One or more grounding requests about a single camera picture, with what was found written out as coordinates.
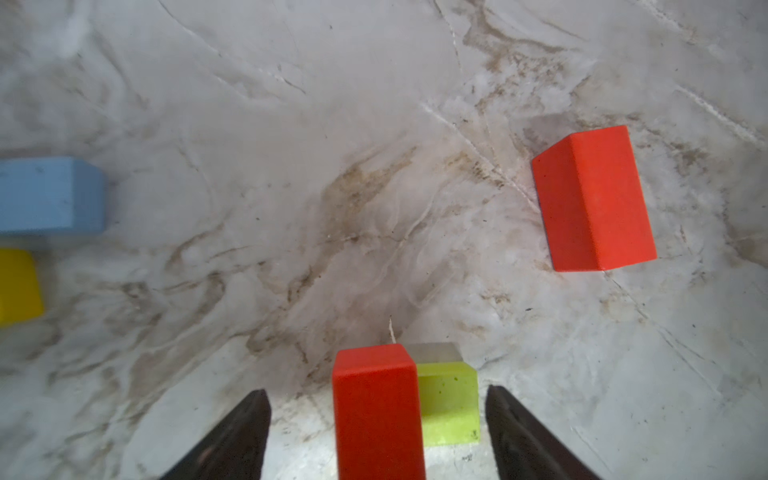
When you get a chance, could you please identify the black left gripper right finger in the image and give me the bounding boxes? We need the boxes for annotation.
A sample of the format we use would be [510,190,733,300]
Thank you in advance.
[485,385,599,480]

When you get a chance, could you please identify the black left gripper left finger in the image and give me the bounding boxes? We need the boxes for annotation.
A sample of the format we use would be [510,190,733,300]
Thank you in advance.
[161,389,271,480]

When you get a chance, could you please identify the lime green block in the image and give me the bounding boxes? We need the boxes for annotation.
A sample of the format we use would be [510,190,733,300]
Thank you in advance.
[405,342,481,447]

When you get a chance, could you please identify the red rectangular block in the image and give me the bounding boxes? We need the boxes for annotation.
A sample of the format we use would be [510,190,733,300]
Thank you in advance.
[332,344,426,479]
[531,125,658,272]

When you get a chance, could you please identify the light blue rectangular block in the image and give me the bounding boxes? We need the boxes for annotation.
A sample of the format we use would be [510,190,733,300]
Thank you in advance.
[1,157,107,235]

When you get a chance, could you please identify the yellow small cube block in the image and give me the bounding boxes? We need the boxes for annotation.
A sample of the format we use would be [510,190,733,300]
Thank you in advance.
[0,248,45,327]

